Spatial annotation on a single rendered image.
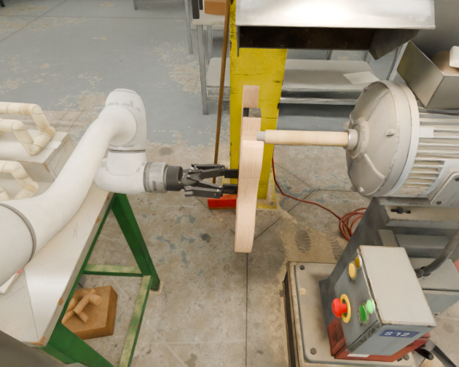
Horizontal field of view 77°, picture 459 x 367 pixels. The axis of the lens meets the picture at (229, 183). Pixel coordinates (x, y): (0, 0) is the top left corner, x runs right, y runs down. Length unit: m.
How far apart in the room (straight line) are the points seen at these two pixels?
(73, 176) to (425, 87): 0.65
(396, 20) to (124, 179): 0.69
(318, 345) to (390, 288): 0.84
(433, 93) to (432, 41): 0.15
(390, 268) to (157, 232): 1.62
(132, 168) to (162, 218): 1.30
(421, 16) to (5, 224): 0.64
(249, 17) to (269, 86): 1.09
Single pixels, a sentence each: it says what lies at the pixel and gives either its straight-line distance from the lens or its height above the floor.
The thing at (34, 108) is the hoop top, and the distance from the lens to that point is 1.01.
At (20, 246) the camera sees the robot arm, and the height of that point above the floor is 1.34.
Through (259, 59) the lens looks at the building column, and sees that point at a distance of 1.53.
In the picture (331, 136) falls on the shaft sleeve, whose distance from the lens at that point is 0.68.
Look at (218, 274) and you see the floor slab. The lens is 1.84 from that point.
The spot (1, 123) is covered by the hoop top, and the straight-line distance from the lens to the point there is 0.99.
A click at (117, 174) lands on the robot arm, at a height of 1.10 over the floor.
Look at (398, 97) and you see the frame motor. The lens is 0.64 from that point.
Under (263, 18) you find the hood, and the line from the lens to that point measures 0.51.
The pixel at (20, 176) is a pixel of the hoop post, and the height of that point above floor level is 1.09.
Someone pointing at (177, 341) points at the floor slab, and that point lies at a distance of 1.73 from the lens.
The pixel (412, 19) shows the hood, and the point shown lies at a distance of 0.57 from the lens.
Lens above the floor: 1.65
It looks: 46 degrees down
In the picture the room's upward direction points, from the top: straight up
